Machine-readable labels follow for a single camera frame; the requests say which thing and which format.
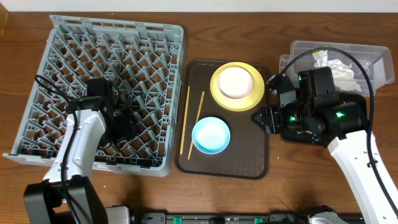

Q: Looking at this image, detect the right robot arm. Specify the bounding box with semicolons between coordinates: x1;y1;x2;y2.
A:
251;67;397;223

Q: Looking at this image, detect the grey plastic dishwasher rack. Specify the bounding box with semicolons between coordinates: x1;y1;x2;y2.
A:
2;14;187;178

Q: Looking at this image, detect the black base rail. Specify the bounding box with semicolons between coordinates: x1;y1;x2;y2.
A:
105;205;364;224

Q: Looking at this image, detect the green snack wrapper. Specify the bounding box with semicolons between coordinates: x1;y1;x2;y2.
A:
312;50;328;68

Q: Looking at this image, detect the dark brown serving tray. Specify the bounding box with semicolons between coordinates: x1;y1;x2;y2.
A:
175;59;270;180

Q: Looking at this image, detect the black rectangular tray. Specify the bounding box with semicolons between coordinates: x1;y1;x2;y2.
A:
281;92;369;147

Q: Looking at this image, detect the wooden chopstick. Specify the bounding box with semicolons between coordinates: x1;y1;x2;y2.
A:
187;91;206;161
180;86;190;155

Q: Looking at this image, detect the yellow round plate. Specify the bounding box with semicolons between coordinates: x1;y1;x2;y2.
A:
210;62;265;111

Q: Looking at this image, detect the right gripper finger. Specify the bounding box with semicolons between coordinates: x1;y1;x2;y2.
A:
267;74;295;96
251;106;272;133

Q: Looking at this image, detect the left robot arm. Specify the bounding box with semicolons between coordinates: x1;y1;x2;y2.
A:
24;75;137;223

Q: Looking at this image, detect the white paper napkin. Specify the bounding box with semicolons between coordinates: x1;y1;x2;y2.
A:
327;59;361;91

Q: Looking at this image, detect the light blue bowl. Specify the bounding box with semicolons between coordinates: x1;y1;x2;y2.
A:
192;117;231;155

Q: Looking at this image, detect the pink bowl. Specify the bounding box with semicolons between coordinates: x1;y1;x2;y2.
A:
218;67;253;99

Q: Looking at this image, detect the clear plastic bin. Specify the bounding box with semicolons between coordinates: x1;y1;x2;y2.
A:
279;40;395;96

